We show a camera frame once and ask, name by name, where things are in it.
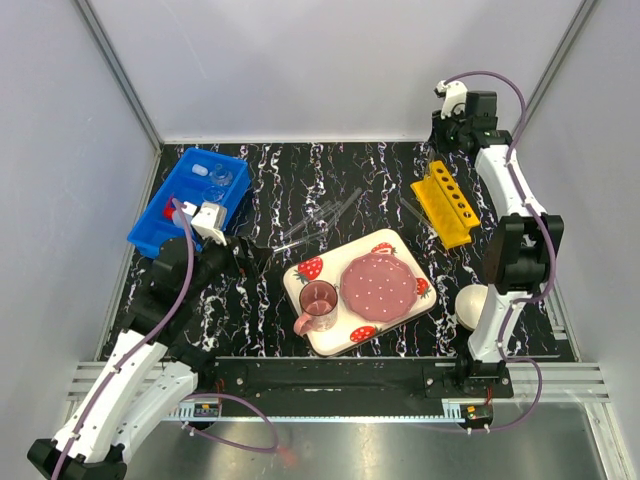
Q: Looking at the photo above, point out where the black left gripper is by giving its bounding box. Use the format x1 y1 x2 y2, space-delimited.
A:
184 229 273 301

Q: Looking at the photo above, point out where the yellow test tube rack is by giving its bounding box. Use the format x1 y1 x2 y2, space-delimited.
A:
411 160 480 249

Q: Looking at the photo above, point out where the small clear glass beaker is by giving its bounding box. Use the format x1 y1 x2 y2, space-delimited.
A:
202 185 226 204

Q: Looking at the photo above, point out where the glass alcohol lamp white cap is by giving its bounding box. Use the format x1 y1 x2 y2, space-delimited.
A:
210 163 234 187

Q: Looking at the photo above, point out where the wash bottle with red cap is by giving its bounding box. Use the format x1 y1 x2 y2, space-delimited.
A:
163 196 191 228

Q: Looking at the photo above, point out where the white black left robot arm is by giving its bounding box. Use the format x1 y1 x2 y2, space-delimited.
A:
27 237 273 479

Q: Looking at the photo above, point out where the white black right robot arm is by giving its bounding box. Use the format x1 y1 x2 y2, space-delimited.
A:
432 81 564 397

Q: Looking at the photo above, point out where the pink ghost pattern mug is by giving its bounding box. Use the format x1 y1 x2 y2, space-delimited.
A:
293 280 338 336

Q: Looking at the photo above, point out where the blue plastic compartment bin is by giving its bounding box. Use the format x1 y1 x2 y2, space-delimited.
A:
127 147 251 259

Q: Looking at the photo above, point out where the strawberry pattern white tray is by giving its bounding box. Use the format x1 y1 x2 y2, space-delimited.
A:
282 228 437 357

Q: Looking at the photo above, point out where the pink polka dot plate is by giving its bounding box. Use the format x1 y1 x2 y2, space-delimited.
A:
339 253 418 324

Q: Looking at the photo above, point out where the cream ceramic bowl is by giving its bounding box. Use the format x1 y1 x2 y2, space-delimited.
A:
455 284 488 331

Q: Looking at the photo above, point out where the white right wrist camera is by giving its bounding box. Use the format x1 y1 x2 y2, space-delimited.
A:
435 80 468 119

